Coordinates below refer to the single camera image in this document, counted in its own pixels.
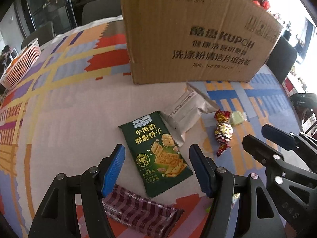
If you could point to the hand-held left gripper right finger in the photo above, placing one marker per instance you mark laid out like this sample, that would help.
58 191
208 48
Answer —
200 171

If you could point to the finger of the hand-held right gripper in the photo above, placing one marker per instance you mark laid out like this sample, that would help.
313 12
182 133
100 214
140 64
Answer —
275 132
260 151

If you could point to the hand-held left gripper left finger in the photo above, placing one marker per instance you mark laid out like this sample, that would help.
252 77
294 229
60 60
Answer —
114 168

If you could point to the pale green candy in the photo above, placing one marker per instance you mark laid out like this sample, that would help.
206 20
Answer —
236 117

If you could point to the gold red foil candy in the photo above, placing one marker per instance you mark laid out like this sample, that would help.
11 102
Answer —
223 131

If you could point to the green cracker packet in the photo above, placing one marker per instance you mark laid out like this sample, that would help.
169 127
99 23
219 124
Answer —
153 153

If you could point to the purple striped snack packet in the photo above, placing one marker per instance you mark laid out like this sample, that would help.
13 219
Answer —
138 208

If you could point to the silver snack packet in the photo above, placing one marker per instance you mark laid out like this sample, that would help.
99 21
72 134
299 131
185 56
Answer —
185 109

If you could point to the brown cardboard box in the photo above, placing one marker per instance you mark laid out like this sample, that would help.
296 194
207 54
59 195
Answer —
185 34

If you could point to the brown wooden chair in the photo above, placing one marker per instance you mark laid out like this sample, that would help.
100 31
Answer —
307 124

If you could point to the black upholstered chair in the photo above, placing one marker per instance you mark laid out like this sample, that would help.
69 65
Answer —
282 59

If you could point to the red foil balloon bunch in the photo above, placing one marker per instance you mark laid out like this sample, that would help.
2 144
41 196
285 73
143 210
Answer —
265 5

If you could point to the pink plastic basket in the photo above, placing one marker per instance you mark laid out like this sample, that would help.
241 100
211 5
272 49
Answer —
22 62

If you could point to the pile of oranges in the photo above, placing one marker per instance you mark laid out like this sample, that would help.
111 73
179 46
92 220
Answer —
14 62

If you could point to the grey chair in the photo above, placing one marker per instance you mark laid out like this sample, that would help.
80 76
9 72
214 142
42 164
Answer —
39 34
101 10

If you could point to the black glass sliding door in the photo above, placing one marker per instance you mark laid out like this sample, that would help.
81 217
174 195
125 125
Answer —
47 7

